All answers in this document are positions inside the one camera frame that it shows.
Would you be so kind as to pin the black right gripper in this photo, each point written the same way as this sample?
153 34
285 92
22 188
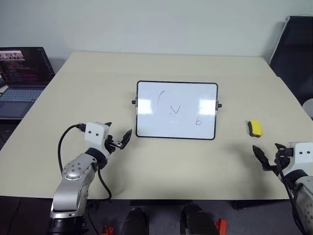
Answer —
281 161

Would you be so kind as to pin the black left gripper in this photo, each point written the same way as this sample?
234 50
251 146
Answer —
109 146

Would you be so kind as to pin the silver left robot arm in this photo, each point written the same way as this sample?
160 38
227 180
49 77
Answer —
73 186

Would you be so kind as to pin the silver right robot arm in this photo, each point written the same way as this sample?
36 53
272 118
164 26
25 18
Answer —
304 195

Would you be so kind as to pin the yellow and black sponge eraser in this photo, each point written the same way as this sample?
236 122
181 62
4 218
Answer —
257 127

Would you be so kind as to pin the grey rounded chair part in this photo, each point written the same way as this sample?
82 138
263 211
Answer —
308 109

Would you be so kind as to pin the small black-framed whiteboard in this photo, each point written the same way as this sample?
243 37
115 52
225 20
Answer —
176 110

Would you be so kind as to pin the orange plastic part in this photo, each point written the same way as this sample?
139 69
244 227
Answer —
220 226
106 230

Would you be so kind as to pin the dark rounded shape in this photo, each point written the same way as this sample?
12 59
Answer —
195 220
135 222

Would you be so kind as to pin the open dark laptop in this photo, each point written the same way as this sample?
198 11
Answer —
22 73

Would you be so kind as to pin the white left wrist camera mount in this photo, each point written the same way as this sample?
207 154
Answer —
95 137

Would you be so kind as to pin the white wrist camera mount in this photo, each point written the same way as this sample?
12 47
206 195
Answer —
302 156
95 137

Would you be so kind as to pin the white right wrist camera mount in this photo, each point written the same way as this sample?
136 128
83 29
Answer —
302 156

